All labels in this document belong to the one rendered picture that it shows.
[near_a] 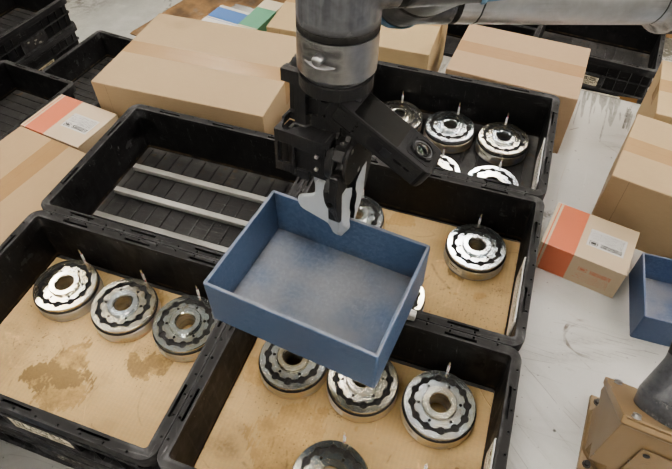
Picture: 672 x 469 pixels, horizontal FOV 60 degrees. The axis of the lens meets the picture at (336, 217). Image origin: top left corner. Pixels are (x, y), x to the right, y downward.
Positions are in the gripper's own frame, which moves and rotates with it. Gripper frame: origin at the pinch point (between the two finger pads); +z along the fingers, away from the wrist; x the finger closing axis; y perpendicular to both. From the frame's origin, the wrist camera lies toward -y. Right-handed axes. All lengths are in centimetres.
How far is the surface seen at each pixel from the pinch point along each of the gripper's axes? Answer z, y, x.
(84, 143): 26, 68, -20
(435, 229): 27.4, -4.3, -31.4
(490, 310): 28.3, -18.3, -19.0
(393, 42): 17, 23, -74
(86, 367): 30.8, 33.9, 17.9
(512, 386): 19.5, -24.1, -1.3
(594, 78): 51, -24, -144
